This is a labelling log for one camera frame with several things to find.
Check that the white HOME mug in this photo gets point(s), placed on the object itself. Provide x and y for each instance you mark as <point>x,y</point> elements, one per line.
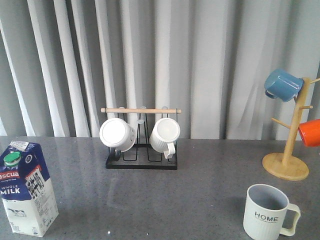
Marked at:
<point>265,210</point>

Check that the blue white milk carton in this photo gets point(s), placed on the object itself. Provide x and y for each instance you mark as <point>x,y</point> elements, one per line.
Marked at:
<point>26,189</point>

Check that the white ribbed mug on rack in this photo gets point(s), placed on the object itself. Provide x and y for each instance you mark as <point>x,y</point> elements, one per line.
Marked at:
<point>164,135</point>

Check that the white smooth mug on rack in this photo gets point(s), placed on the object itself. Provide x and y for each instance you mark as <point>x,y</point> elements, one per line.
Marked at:
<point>118,134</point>

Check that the grey white curtain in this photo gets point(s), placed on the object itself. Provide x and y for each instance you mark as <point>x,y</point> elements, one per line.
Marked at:
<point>61,61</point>

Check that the blue mug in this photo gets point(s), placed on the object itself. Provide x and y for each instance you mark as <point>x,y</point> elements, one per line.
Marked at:
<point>282,85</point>

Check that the wooden mug tree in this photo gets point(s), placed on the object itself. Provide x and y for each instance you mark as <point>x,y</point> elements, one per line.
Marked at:
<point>285,165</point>

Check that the orange mug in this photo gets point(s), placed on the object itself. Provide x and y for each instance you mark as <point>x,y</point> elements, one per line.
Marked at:
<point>310,133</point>

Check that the black wire mug rack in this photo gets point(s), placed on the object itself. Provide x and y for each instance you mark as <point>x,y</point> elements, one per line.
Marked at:
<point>141,155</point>

